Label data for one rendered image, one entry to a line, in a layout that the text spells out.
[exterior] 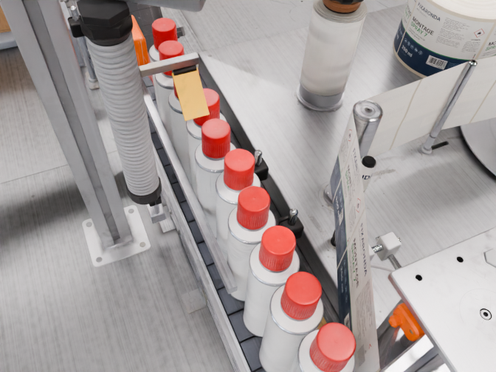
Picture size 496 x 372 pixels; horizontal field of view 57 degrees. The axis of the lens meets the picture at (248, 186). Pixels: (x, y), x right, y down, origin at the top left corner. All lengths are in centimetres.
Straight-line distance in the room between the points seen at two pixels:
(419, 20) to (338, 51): 23
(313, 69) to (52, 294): 54
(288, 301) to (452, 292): 13
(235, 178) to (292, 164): 28
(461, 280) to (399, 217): 36
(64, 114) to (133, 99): 16
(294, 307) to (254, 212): 10
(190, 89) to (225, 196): 13
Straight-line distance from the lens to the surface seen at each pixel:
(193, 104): 53
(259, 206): 45
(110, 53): 34
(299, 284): 41
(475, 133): 89
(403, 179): 78
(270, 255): 43
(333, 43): 76
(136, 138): 39
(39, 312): 72
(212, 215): 61
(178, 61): 52
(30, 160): 88
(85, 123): 53
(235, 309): 62
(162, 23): 67
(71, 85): 49
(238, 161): 48
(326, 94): 82
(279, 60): 95
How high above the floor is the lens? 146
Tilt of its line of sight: 53 degrees down
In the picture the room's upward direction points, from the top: 5 degrees clockwise
